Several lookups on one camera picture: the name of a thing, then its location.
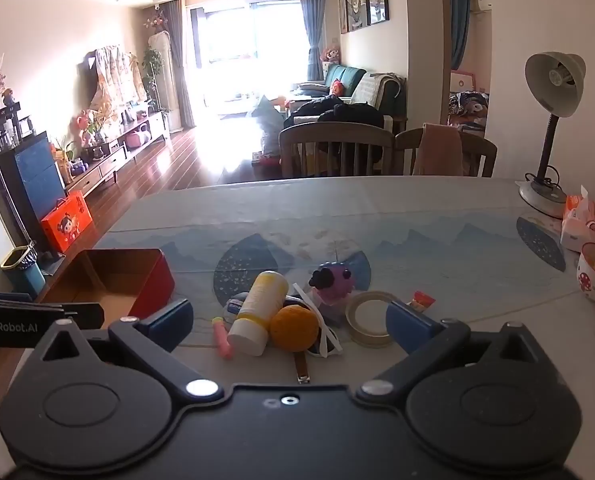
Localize green sofa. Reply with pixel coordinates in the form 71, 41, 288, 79
292, 63, 408, 121

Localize bed with bedding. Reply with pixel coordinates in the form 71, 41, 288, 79
450, 70, 491, 128

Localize pale blue bag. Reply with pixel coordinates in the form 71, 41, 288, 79
250, 95, 285, 158

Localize white sunglasses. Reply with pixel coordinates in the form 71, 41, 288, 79
291, 282, 344, 359

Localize desk lamp base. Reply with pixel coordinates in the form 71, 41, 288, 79
515, 51, 587, 219

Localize blue and white packet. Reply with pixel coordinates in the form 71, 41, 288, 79
224, 296, 252, 324

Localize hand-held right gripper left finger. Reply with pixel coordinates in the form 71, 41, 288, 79
32, 299, 224, 402

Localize white and yellow bottle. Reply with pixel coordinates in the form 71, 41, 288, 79
227, 270, 290, 357

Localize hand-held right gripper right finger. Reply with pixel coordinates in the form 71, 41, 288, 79
356, 300, 545, 402

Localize orange fruit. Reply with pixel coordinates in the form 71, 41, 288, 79
270, 306, 321, 352

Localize pink cloth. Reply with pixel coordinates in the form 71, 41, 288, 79
412, 123, 464, 177

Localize black jackets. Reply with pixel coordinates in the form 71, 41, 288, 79
283, 96, 385, 128

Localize pink marker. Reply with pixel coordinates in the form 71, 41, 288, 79
212, 316, 236, 360

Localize tissue pack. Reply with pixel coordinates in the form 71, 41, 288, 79
560, 185, 595, 253

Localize purple spiky toy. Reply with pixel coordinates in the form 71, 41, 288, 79
309, 262, 354, 308

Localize wristwatch with brown strap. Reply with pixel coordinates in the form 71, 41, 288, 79
294, 350, 312, 386

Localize clear tape roll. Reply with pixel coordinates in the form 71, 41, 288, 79
345, 290, 402, 349

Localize wooden tv stand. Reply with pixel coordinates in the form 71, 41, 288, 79
64, 110, 170, 196

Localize orange gift box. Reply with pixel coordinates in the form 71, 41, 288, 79
40, 190, 94, 254

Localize green potted plant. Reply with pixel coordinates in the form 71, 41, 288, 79
142, 47, 164, 111

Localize black cabinet with blue panel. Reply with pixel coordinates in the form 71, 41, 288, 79
0, 102, 68, 256

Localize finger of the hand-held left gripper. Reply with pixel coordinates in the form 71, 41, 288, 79
65, 302, 105, 332

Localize grey curtain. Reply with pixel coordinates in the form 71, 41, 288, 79
160, 0, 198, 131

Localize red tin box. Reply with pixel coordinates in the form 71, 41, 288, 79
41, 248, 176, 322

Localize blue trash bin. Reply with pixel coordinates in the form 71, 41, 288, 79
0, 246, 46, 297

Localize blue printed tablecloth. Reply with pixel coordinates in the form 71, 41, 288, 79
90, 176, 595, 411

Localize blue bedroom curtain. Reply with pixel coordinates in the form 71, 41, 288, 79
450, 0, 473, 71

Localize white standing air conditioner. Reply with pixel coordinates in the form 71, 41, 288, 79
148, 31, 175, 113

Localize cloth covered television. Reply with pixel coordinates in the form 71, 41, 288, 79
80, 45, 148, 111

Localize wooden dining chair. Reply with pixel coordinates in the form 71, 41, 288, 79
395, 127, 498, 178
278, 122, 395, 180

